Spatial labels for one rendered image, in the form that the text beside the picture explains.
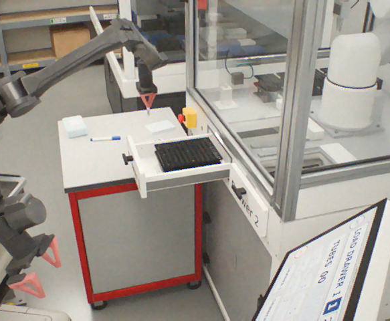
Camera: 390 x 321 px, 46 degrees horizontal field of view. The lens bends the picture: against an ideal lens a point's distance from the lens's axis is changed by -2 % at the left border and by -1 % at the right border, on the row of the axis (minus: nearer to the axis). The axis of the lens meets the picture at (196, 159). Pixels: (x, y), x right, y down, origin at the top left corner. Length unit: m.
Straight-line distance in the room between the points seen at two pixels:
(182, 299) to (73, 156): 0.90
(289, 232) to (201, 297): 1.10
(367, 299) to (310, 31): 0.59
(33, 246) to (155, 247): 1.13
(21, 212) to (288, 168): 0.67
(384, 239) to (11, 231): 0.76
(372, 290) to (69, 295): 1.86
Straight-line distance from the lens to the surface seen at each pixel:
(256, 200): 1.45
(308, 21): 1.09
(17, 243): 1.05
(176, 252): 2.19
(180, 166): 1.72
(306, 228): 1.40
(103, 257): 2.12
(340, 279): 0.90
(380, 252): 0.93
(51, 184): 3.33
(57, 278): 2.59
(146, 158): 1.84
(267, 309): 1.03
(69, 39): 5.41
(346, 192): 1.40
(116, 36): 1.36
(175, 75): 2.49
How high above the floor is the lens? 1.77
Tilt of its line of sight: 31 degrees down
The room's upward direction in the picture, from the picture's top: straight up
